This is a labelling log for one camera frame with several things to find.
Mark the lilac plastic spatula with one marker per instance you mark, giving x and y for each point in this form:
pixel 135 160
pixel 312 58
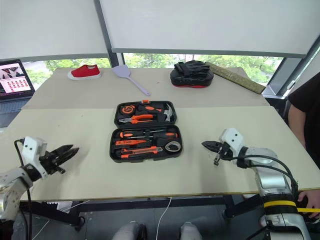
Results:
pixel 121 70

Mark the white roller blind narrow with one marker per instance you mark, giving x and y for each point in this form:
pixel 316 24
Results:
pixel 50 25

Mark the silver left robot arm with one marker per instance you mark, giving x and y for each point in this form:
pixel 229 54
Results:
pixel 12 180

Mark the person's bare hand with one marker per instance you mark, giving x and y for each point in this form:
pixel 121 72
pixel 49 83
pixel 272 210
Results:
pixel 313 198

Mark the orange black tape measure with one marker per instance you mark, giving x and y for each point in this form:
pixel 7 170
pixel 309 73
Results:
pixel 127 109

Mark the open laptop computer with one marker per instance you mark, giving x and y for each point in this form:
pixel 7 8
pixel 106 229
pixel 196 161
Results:
pixel 13 77

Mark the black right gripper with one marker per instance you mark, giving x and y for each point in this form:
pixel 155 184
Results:
pixel 222 150

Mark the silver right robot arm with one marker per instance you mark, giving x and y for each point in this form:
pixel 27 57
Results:
pixel 275 180

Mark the black table frame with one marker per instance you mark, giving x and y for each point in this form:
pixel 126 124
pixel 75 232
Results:
pixel 62 216

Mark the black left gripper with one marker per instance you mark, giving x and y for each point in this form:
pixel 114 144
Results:
pixel 51 162

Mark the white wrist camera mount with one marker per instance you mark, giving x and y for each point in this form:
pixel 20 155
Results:
pixel 232 140
pixel 32 150

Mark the person in black shirt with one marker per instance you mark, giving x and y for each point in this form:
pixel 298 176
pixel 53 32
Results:
pixel 310 105

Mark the white roller blind wide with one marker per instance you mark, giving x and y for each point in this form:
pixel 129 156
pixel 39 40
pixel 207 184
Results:
pixel 200 22

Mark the grey rounded shape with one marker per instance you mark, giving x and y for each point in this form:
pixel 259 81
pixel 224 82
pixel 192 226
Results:
pixel 128 231
pixel 189 231

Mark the orange black utility knife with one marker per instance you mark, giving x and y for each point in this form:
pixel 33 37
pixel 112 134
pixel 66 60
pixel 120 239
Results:
pixel 140 151

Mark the dark window frame post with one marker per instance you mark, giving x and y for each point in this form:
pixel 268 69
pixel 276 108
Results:
pixel 115 57

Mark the black red boxing pad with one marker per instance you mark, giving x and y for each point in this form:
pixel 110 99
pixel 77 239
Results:
pixel 191 77

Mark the red slip-on shoe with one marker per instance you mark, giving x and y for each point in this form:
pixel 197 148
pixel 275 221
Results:
pixel 85 72

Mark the person's bare forearm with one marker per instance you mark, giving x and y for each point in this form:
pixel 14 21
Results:
pixel 296 122

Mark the orange tester pen screwdriver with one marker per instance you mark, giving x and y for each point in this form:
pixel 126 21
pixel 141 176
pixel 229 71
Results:
pixel 130 142

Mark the black plastic tool case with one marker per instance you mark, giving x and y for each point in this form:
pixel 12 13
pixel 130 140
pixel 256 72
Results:
pixel 140 160

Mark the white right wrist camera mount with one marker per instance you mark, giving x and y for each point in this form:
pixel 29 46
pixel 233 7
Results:
pixel 232 140

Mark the olive rolled mat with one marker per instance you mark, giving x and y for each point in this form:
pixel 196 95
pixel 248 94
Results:
pixel 237 78

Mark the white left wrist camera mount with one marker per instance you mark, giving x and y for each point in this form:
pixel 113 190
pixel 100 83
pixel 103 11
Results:
pixel 32 150

